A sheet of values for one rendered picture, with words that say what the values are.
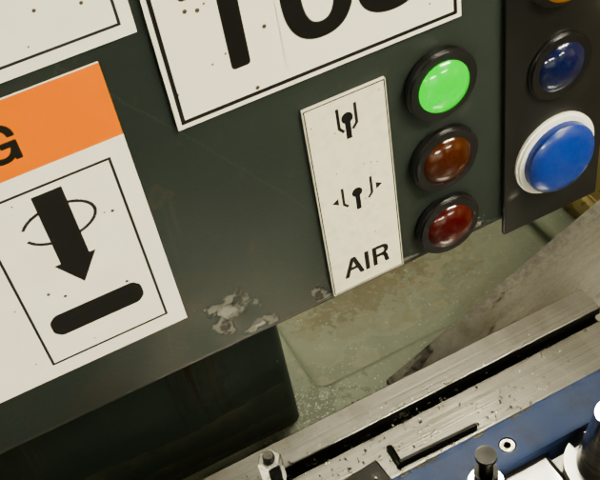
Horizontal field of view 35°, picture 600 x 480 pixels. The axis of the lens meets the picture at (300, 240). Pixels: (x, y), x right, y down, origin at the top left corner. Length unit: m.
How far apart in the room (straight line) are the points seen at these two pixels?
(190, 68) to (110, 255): 0.07
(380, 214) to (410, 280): 1.45
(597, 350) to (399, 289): 0.59
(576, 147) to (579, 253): 1.19
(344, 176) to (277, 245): 0.03
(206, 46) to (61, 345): 0.11
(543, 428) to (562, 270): 0.77
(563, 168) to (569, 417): 0.46
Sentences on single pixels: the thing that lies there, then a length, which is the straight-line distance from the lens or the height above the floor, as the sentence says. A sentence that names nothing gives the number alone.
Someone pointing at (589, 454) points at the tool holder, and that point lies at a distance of 0.76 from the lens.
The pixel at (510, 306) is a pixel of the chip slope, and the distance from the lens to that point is 1.55.
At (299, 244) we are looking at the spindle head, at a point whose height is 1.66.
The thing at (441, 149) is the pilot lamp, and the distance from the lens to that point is 0.33.
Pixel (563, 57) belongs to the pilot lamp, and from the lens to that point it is 0.34.
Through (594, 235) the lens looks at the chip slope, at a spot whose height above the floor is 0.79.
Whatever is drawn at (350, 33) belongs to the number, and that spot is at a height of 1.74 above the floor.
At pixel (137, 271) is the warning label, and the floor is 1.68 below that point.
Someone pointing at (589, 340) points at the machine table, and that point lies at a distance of 1.28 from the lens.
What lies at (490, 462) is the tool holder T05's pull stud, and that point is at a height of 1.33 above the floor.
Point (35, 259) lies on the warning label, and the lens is 0.29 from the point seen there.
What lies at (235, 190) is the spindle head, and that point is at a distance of 0.30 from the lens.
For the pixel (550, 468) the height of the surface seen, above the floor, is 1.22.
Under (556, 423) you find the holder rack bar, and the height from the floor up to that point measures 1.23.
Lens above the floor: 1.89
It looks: 44 degrees down
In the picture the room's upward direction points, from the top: 12 degrees counter-clockwise
